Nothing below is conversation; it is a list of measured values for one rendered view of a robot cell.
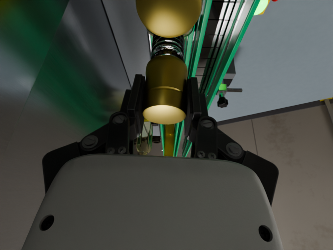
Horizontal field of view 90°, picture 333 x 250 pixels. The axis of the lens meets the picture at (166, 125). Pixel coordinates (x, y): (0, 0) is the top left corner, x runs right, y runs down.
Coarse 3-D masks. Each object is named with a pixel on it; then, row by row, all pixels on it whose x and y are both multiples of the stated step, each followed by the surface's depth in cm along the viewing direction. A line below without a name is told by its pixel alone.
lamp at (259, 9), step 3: (261, 0) 36; (264, 0) 36; (267, 0) 36; (261, 3) 36; (264, 3) 37; (267, 3) 37; (258, 6) 37; (261, 6) 37; (264, 6) 37; (258, 9) 38; (261, 9) 38; (255, 12) 38; (258, 12) 38
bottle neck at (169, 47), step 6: (156, 36) 14; (180, 36) 15; (156, 42) 14; (162, 42) 14; (168, 42) 14; (174, 42) 14; (180, 42) 14; (156, 48) 14; (162, 48) 13; (168, 48) 13; (174, 48) 14; (180, 48) 14; (156, 54) 14; (162, 54) 14; (168, 54) 16; (174, 54) 14; (180, 54) 14
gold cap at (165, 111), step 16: (160, 64) 12; (176, 64) 13; (160, 80) 12; (176, 80) 12; (144, 96) 12; (160, 96) 11; (176, 96) 12; (144, 112) 12; (160, 112) 12; (176, 112) 12
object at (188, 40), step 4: (192, 32) 31; (188, 36) 32; (192, 36) 32; (188, 40) 33; (192, 40) 33; (184, 44) 42; (188, 44) 34; (184, 48) 42; (188, 48) 35; (184, 52) 43; (188, 52) 36; (184, 56) 40; (188, 56) 37; (184, 60) 40; (188, 60) 38; (188, 64) 39; (176, 124) 76; (176, 128) 77; (176, 132) 82; (176, 136) 87
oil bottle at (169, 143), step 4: (168, 136) 107; (172, 136) 107; (168, 140) 106; (172, 140) 106; (168, 144) 105; (172, 144) 105; (168, 148) 104; (172, 148) 104; (168, 152) 103; (172, 152) 103
